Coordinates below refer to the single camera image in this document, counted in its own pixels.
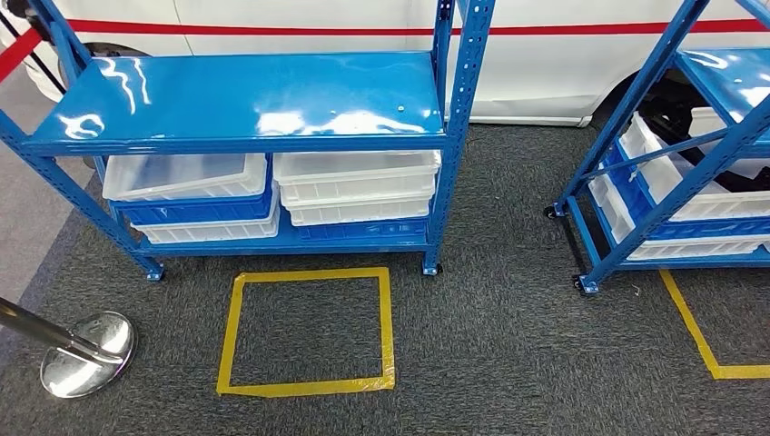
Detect large blue steel shelf rack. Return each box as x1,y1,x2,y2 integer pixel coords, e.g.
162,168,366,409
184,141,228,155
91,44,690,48
0,0,498,282

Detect white car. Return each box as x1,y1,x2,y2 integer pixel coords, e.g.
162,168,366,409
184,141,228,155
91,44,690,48
0,0,770,127

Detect chrome stanchion post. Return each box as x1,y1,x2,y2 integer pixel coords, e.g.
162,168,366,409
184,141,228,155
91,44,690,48
0,296,138,401

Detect blue steel rack on casters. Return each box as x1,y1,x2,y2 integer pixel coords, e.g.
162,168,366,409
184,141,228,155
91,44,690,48
544,0,770,296

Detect black plastic part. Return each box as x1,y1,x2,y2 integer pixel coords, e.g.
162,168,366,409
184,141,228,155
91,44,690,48
637,101,770,193

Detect red barrier belt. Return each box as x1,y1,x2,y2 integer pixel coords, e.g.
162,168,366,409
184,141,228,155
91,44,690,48
65,17,770,37
0,26,44,84

